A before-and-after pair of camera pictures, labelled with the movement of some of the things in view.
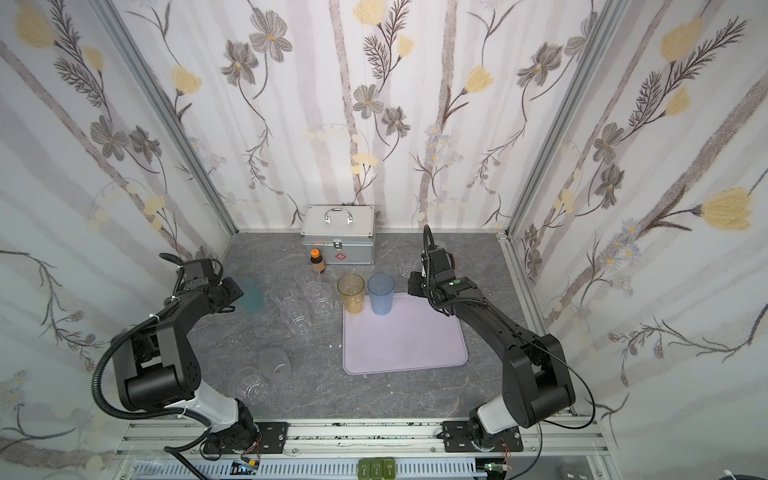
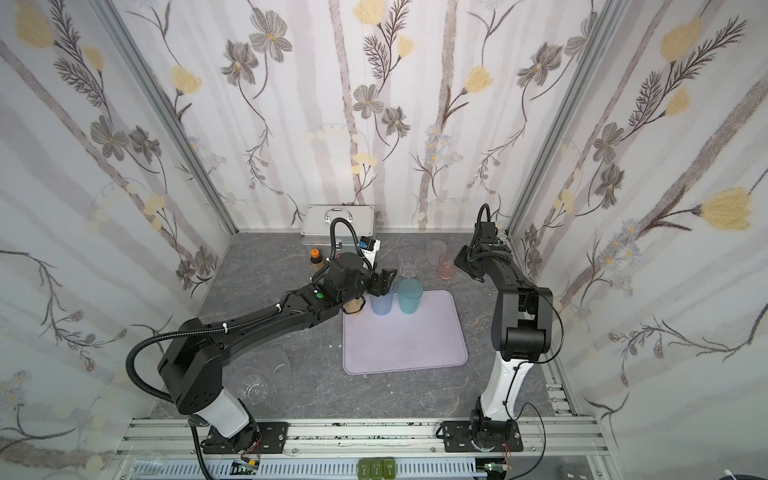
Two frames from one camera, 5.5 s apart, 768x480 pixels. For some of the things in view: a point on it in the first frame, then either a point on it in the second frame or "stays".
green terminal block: [377, 468] stays
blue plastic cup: [381, 287] stays
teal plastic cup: [253, 296] -> [410, 291]
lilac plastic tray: [414, 335] stays
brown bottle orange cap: [317, 262] stays
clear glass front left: [248, 385] stays
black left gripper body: [227, 292] -> [383, 281]
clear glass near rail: [274, 365] stays
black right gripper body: [417, 285] -> [469, 260]
